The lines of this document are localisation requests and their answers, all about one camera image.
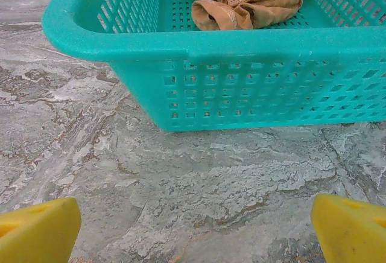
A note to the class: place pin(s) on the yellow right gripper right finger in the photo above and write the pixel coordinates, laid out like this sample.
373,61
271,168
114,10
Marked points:
353,236

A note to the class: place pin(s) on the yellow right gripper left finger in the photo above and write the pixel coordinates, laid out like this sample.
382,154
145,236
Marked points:
36,233

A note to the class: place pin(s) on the tan t-shirt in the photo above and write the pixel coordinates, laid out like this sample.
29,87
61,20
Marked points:
259,6

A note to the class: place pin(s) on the teal plastic basket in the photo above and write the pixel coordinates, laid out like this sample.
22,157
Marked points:
241,49

